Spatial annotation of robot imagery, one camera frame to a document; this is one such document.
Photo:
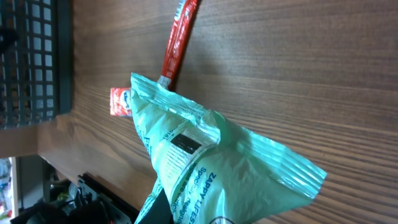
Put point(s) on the white teal tissue pack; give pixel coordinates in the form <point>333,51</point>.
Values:
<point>211,169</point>

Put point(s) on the small red white packet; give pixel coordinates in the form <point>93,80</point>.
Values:
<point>120,102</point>

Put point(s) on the grey plastic mesh basket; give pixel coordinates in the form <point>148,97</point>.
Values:
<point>36,61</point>

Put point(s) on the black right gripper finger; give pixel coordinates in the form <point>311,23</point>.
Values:
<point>159,212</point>

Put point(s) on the red stick sachet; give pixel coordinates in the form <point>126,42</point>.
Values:
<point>177,42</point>

